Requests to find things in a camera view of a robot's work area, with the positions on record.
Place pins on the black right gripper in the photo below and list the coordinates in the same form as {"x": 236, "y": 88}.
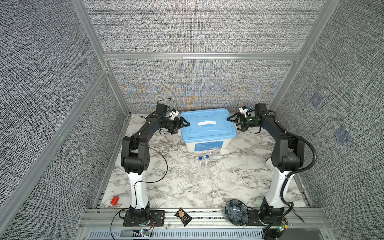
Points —
{"x": 237, "y": 115}

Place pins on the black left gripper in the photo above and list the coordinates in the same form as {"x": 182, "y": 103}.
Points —
{"x": 177, "y": 126}

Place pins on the blue plastic bin lid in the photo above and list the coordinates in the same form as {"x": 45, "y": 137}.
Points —
{"x": 207, "y": 126}

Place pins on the white plastic storage bin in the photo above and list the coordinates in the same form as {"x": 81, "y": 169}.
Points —
{"x": 207, "y": 146}

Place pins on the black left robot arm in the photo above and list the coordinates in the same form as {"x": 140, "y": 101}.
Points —
{"x": 135, "y": 159}

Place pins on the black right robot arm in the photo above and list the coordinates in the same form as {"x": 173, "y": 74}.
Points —
{"x": 287, "y": 157}

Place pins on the black snack packet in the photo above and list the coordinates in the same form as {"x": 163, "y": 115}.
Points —
{"x": 183, "y": 216}

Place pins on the small red cap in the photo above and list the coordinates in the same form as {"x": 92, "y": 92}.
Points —
{"x": 115, "y": 200}

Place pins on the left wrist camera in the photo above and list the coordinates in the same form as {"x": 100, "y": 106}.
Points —
{"x": 166, "y": 111}

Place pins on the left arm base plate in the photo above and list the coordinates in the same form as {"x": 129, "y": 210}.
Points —
{"x": 144, "y": 218}

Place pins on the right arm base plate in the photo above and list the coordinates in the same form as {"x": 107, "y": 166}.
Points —
{"x": 254, "y": 218}

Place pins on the black long-handled spoon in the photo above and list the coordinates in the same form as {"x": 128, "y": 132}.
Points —
{"x": 295, "y": 212}

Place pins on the aluminium front rail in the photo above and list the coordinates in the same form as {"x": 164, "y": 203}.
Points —
{"x": 207, "y": 224}

